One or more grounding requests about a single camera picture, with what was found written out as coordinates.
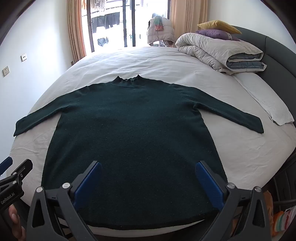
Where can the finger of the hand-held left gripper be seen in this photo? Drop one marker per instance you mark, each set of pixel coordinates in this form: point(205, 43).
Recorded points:
point(23, 168)
point(5, 163)

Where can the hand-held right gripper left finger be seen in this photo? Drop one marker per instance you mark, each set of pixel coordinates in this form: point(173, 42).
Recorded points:
point(89, 183)

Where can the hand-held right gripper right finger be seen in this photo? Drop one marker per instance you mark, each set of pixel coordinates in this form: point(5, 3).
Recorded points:
point(208, 185)

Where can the dark green sweater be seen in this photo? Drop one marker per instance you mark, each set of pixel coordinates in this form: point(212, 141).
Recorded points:
point(138, 129)

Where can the dark hanging clothes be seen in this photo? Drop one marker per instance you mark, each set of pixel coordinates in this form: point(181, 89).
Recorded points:
point(106, 22)

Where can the pale hanging clothes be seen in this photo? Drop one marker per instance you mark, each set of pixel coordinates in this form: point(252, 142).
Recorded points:
point(101, 4)

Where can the person's left hand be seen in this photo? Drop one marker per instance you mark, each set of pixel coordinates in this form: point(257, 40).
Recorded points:
point(16, 224)

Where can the orange cloth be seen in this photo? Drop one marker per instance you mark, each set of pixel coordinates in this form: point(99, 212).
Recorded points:
point(268, 208)

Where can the striped colourful bag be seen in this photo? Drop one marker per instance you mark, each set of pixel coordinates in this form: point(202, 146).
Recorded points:
point(283, 220)

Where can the white bed sheet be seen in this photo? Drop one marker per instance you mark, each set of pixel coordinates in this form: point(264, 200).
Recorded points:
point(150, 62)

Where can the folded white duvet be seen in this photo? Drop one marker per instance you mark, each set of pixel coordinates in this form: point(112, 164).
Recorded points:
point(208, 46)

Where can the dark cloth on balcony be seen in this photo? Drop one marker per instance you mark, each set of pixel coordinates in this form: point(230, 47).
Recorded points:
point(103, 42)

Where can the grey padded headboard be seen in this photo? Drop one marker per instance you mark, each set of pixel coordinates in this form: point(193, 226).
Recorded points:
point(279, 58)

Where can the beige curtain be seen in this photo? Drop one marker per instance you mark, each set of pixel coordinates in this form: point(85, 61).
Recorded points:
point(75, 30)
point(185, 16)

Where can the purple pillow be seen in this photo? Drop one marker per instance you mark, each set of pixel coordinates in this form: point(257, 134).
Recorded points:
point(212, 33)

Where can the white hanging duvet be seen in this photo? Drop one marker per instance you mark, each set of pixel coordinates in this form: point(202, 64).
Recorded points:
point(166, 30)

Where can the yellow pillow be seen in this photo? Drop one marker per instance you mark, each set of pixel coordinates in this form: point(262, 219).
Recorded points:
point(217, 24)

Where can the glass sliding door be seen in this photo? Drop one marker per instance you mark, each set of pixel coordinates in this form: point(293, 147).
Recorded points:
point(133, 23)

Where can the colourful hanging cloth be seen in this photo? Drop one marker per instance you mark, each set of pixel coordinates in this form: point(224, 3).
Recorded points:
point(158, 24)

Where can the dark bed frame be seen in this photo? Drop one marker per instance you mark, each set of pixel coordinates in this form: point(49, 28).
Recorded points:
point(285, 180)

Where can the white wall socket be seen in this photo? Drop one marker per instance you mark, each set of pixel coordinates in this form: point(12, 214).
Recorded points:
point(23, 57)
point(6, 71)

